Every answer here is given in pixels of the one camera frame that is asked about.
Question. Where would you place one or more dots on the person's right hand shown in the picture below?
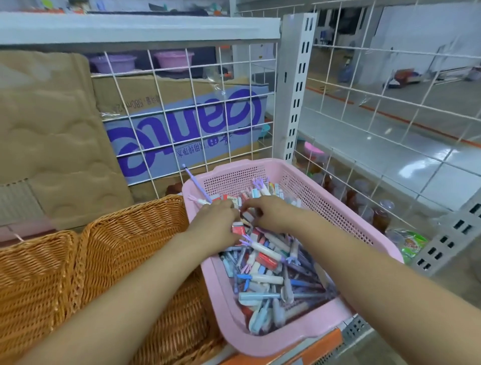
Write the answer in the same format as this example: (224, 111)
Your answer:
(274, 212)

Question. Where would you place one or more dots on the person's left hand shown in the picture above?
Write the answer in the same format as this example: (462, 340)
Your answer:
(214, 225)

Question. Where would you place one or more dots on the person's right fingers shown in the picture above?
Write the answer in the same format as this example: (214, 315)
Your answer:
(251, 206)

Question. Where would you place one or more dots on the person's left fingers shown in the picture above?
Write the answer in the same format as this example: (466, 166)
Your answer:
(232, 210)

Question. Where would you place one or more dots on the person's left forearm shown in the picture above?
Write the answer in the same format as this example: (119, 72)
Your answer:
(124, 300)

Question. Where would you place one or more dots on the person's right forearm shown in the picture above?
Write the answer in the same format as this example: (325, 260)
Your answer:
(383, 293)

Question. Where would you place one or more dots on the pink plastic basket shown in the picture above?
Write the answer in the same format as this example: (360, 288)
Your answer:
(285, 259)

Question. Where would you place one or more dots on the pile of pastel pens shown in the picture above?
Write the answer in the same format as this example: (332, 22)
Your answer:
(270, 270)

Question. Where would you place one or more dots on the pink plastic lid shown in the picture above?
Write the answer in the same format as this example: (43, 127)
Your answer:
(313, 151)

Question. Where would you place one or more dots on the cardboard box with purple print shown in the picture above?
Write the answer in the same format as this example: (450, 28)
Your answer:
(184, 128)

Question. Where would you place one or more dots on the woven wicker basket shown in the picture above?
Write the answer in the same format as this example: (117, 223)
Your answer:
(33, 289)
(150, 270)

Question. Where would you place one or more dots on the row of brown bottles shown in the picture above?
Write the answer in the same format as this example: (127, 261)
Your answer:
(360, 203)

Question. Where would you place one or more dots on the pink plastic basin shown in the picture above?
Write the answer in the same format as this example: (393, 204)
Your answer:
(174, 59)

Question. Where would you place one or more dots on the green snack packet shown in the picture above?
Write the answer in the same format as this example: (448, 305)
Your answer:
(411, 242)

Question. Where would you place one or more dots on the purple plastic basin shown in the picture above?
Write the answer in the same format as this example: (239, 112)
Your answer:
(112, 63)

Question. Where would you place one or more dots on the brown flat cardboard sheet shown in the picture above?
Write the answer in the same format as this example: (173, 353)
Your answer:
(52, 135)

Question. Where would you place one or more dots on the white metal shelf board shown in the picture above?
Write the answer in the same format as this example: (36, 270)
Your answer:
(139, 28)

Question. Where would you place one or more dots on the white slotted shelf post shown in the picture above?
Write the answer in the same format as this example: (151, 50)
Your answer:
(449, 233)
(295, 82)

